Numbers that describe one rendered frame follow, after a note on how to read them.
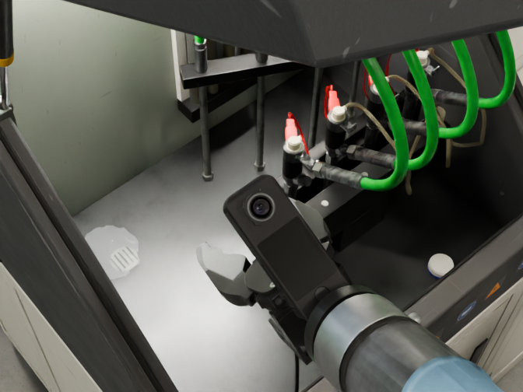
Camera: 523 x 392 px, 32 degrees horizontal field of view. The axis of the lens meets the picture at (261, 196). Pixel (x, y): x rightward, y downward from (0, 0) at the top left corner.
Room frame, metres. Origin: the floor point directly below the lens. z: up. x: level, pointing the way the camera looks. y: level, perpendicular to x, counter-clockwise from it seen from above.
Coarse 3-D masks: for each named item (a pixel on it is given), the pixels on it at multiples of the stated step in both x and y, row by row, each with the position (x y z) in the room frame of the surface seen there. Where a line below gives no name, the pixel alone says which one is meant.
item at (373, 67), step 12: (372, 60) 0.65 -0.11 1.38; (372, 72) 0.64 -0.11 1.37; (384, 84) 0.63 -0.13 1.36; (384, 96) 0.63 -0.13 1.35; (384, 108) 0.62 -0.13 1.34; (396, 108) 0.62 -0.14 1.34; (396, 120) 0.61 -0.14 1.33; (396, 132) 0.61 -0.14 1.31; (396, 144) 0.60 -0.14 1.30; (396, 156) 0.60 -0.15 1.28; (408, 156) 0.60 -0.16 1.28; (396, 168) 0.60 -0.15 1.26; (372, 180) 0.63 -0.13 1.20; (384, 180) 0.61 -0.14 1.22; (396, 180) 0.60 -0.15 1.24
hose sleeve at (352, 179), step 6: (324, 168) 0.68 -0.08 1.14; (330, 168) 0.68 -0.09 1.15; (336, 168) 0.67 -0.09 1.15; (324, 174) 0.67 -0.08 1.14; (330, 174) 0.67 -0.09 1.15; (336, 174) 0.66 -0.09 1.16; (342, 174) 0.66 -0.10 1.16; (348, 174) 0.65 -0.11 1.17; (354, 174) 0.65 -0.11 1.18; (360, 174) 0.65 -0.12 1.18; (336, 180) 0.66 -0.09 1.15; (342, 180) 0.65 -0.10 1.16; (348, 180) 0.64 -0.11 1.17; (354, 180) 0.64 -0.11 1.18; (360, 180) 0.64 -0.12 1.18; (354, 186) 0.64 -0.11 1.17
